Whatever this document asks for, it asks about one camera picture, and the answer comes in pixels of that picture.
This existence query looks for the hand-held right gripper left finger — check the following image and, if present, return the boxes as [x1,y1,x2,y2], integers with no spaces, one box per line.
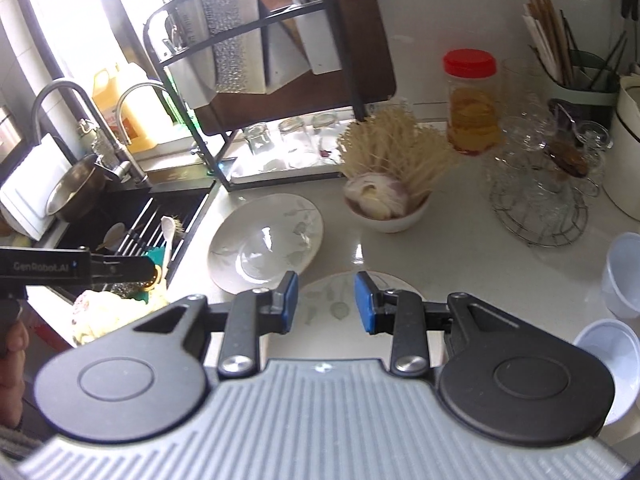
[132,271,300,380]

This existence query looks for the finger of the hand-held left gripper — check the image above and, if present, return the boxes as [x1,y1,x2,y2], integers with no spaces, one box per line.
[90,254,157,289]

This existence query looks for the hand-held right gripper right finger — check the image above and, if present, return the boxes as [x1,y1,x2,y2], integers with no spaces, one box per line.
[354,271,531,377]

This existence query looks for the leaf print white plate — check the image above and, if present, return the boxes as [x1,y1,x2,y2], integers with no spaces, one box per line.
[267,271,426,361]
[207,192,325,295]

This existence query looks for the plain white bowl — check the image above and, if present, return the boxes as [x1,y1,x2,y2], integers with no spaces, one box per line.
[572,319,634,427]
[601,232,640,320]

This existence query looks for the person's left hand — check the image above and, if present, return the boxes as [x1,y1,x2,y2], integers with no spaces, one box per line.
[0,319,29,428]

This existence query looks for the green dish brush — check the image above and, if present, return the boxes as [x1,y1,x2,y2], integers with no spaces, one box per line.
[137,244,168,307]

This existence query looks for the cream dish cloth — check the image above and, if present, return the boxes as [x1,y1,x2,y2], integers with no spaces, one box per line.
[71,287,170,347]

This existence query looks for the white spoon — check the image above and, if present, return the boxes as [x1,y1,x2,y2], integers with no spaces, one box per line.
[159,215,182,273]

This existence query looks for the white board in sink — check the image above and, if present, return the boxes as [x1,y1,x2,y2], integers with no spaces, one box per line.
[0,132,74,242]

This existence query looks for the steel pot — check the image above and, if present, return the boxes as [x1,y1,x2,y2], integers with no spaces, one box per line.
[46,154,109,222]

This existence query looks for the white bowl with vegetables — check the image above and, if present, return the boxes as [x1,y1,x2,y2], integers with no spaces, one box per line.
[344,180,432,234]

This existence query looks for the black kitchen sink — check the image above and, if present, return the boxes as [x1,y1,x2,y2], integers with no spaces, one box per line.
[30,157,239,306]

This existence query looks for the white drip tray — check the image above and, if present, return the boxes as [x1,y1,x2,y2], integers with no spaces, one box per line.
[231,120,352,184]

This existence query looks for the small steel faucet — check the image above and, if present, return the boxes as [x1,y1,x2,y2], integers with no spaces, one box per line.
[115,82,174,183]

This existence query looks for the tall steel faucet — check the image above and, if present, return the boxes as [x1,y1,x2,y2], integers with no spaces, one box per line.
[31,79,135,182]

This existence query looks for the yellow detergent bottle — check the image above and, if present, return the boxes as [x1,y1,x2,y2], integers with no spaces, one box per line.
[92,62,172,154]

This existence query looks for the clear drinking glass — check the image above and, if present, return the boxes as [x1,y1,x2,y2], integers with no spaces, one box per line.
[278,116,308,155]
[242,122,272,157]
[311,112,338,147]

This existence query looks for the red lid plastic jar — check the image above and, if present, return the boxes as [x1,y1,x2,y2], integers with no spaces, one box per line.
[442,49,502,157]

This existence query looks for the cluster of clear glass cups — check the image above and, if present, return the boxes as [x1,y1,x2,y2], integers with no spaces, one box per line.
[482,57,615,226]

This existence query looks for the black dish rack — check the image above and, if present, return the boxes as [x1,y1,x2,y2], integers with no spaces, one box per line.
[142,0,397,194]

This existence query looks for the brown patterned glass cup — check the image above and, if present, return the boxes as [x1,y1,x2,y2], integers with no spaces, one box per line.
[547,137,592,179]

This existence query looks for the textured steel cutting board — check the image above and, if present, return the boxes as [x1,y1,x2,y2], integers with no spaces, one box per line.
[199,0,267,95]

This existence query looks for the white plastic cutting board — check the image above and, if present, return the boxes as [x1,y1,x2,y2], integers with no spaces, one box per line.
[265,0,345,92]

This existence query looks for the white cooking pot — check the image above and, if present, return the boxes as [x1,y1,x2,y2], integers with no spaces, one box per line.
[602,74,640,222]

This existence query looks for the green utensil holder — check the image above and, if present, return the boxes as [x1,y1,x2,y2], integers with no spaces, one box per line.
[530,45,622,128]

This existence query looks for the bundle of chopsticks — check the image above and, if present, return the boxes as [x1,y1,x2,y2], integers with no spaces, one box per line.
[522,0,576,87]

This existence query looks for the dark utensils in holder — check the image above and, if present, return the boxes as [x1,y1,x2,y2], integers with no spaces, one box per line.
[561,15,630,92]

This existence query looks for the wire cup rack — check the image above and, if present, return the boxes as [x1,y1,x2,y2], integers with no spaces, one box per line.
[487,160,601,249]

